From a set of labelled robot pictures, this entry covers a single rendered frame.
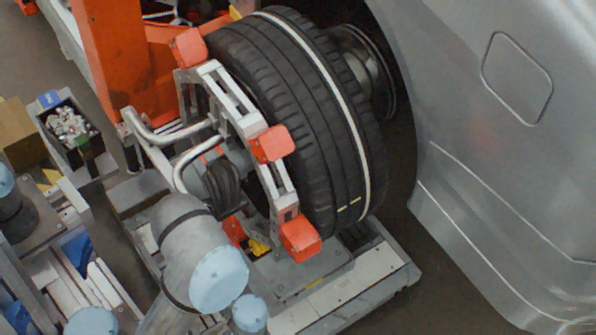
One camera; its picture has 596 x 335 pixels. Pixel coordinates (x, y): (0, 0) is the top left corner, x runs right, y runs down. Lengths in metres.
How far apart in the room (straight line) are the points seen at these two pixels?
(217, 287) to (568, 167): 0.70
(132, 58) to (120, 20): 0.17
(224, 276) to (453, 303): 1.66
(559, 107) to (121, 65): 1.36
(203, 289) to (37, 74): 2.35
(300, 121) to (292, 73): 0.12
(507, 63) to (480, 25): 0.09
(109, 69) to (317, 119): 0.77
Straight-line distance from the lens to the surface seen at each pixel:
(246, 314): 1.64
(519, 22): 1.40
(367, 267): 2.74
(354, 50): 2.16
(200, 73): 1.87
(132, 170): 2.13
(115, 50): 2.25
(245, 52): 1.83
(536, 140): 1.50
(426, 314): 2.78
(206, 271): 1.26
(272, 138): 1.69
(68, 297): 2.03
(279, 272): 2.55
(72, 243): 2.16
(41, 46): 3.62
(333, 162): 1.79
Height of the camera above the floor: 2.52
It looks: 57 degrees down
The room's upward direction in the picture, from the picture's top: 3 degrees clockwise
